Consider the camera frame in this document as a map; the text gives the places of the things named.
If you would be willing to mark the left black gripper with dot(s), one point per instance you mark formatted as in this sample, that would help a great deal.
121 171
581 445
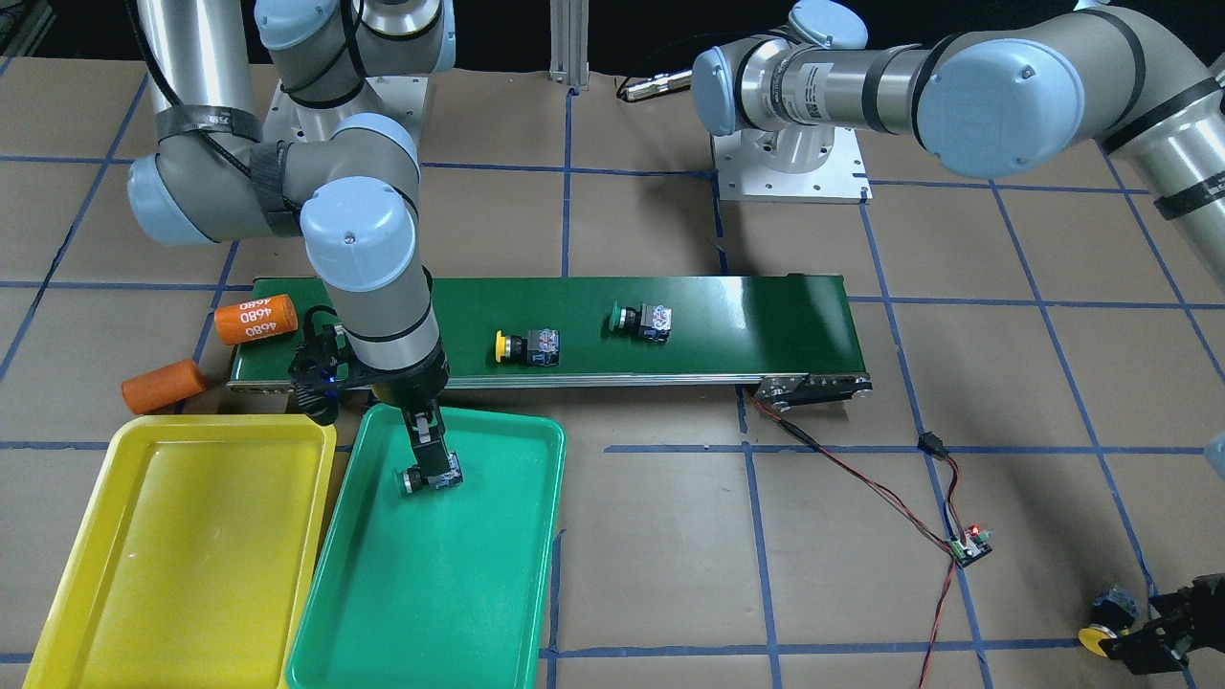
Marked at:
1208 606

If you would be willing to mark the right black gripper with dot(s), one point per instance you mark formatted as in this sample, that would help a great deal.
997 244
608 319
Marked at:
410 386

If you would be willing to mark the green push button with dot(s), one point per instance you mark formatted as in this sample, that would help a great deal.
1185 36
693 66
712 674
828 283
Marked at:
414 480
650 322

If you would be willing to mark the yellow push button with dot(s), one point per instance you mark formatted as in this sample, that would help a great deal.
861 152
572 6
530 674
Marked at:
538 348
1112 615

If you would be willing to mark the orange cylinder with 4680 text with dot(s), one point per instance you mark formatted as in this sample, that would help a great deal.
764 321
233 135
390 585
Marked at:
255 320

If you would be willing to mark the plain orange cylinder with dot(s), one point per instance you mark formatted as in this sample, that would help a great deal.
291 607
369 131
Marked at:
162 387

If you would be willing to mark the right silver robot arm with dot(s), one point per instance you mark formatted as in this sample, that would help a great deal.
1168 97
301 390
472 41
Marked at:
348 188

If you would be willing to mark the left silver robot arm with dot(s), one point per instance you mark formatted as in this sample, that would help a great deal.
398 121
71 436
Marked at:
986 105

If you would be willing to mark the green plastic tray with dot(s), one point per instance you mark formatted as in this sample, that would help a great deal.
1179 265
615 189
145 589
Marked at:
445 589

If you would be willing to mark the small green circuit board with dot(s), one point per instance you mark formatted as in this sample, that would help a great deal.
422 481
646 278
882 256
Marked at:
972 544

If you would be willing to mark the yellow plastic tray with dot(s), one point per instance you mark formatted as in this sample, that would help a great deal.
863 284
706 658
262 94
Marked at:
195 556

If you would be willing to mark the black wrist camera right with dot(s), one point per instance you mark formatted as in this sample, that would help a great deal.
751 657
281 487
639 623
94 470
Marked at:
314 369

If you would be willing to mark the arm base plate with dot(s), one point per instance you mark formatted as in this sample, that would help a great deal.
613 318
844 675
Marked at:
400 98
820 164

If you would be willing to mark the rear aluminium frame post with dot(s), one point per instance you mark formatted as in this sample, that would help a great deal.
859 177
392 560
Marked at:
569 40

